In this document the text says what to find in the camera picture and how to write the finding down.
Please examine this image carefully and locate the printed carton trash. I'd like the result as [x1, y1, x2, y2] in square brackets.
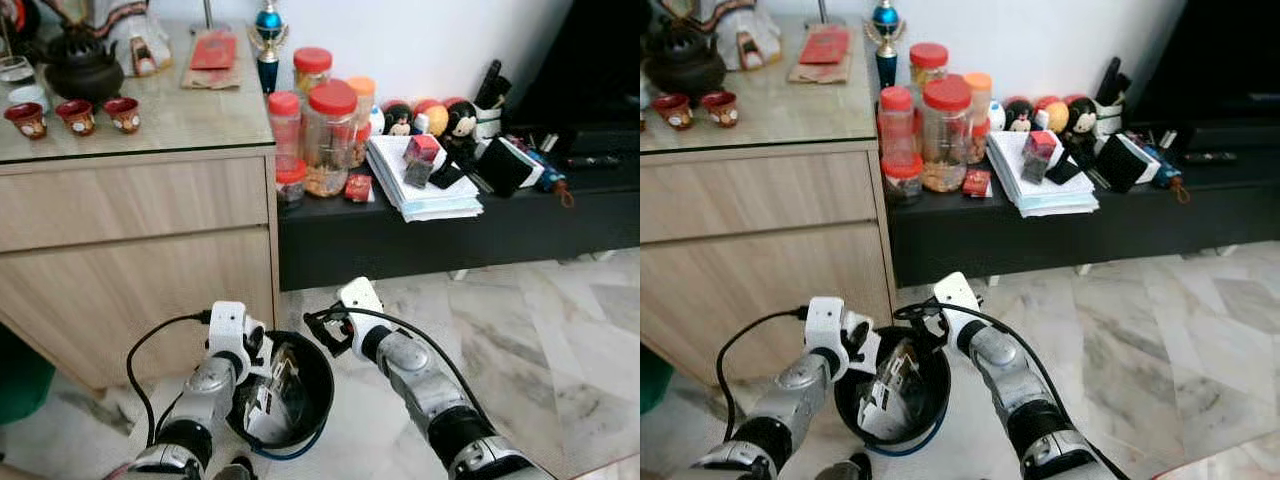
[245, 345, 307, 446]
[858, 342, 923, 441]

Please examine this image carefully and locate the black round rubbish bin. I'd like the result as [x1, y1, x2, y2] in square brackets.
[835, 325, 952, 448]
[228, 330, 337, 453]

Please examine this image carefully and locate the tiny jar with red lid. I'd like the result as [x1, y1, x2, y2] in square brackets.
[883, 155, 924, 206]
[275, 160, 309, 207]

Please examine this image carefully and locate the black television console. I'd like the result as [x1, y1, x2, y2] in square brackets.
[888, 120, 1280, 289]
[278, 125, 641, 292]

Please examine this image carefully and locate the light wooden cabinet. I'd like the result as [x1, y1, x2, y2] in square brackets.
[640, 20, 895, 387]
[0, 20, 282, 391]

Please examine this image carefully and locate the white paper stack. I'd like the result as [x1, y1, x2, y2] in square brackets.
[987, 130, 1100, 218]
[365, 133, 485, 223]

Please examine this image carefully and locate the large jar with red lid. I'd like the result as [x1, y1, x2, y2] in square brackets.
[921, 76, 974, 193]
[303, 80, 360, 197]

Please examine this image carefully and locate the red and black box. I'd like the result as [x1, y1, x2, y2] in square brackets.
[1020, 130, 1059, 186]
[403, 133, 443, 189]

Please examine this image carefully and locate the narrow jar with red lid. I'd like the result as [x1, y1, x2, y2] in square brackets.
[878, 86, 915, 162]
[267, 92, 304, 167]

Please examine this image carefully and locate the dark green object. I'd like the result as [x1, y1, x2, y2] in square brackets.
[640, 345, 677, 417]
[0, 325, 57, 427]

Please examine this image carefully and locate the black white round plush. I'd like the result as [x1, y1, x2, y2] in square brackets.
[380, 100, 416, 137]
[1003, 97, 1037, 134]

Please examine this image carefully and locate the yellow round plush toy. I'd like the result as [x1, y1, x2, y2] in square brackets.
[1033, 95, 1067, 134]
[413, 98, 449, 137]

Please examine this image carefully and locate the black tissue box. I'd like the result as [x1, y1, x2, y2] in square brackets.
[478, 137, 546, 198]
[1095, 133, 1161, 194]

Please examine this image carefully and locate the jar with orange lid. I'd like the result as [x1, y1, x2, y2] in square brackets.
[963, 72, 994, 164]
[347, 77, 378, 166]

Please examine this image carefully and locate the black eared mouse plush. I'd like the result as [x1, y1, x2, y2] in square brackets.
[443, 97, 479, 153]
[1062, 95, 1099, 151]

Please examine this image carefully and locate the short jar with red lid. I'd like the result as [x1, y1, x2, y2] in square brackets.
[908, 42, 950, 91]
[293, 47, 334, 97]

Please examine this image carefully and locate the white cup with black remotes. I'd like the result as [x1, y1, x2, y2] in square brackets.
[1093, 56, 1132, 137]
[473, 60, 513, 141]

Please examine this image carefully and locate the blue gold trophy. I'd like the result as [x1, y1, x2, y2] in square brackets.
[248, 0, 290, 94]
[865, 0, 907, 91]

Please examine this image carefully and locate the small red tea cup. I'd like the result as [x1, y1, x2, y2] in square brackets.
[103, 96, 142, 135]
[3, 102, 48, 140]
[55, 98, 97, 137]
[652, 93, 694, 132]
[700, 90, 740, 129]

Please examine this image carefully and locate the red envelope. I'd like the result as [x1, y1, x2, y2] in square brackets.
[797, 26, 852, 67]
[188, 30, 240, 72]

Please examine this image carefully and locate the robed porcelain figurine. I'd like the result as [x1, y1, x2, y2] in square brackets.
[40, 0, 172, 77]
[655, 0, 784, 73]

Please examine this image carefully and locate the black iron teapot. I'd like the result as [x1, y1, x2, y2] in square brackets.
[40, 25, 127, 103]
[643, 20, 729, 101]

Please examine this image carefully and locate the black flat television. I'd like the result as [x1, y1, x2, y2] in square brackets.
[1130, 0, 1280, 122]
[510, 0, 641, 127]

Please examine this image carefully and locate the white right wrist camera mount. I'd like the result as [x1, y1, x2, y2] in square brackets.
[932, 271, 983, 327]
[337, 277, 386, 337]

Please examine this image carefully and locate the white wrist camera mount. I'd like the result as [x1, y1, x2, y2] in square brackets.
[805, 296, 869, 353]
[207, 300, 263, 357]
[337, 277, 386, 337]
[932, 271, 983, 327]

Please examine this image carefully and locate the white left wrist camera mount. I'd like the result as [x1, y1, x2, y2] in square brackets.
[805, 296, 869, 353]
[207, 300, 263, 357]

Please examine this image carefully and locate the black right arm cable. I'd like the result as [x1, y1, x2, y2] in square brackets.
[895, 297, 1061, 401]
[305, 304, 471, 401]

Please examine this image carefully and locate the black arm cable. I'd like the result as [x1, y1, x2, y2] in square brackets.
[895, 297, 1061, 401]
[715, 306, 813, 441]
[125, 311, 213, 447]
[305, 304, 471, 401]

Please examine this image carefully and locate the blue cord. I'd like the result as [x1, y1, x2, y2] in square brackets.
[250, 425, 327, 462]
[865, 410, 947, 457]

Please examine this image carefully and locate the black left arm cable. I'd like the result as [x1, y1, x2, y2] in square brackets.
[715, 306, 813, 441]
[125, 311, 213, 447]

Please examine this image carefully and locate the blue item with brown strap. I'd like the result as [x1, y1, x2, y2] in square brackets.
[1150, 145, 1193, 204]
[538, 148, 577, 207]

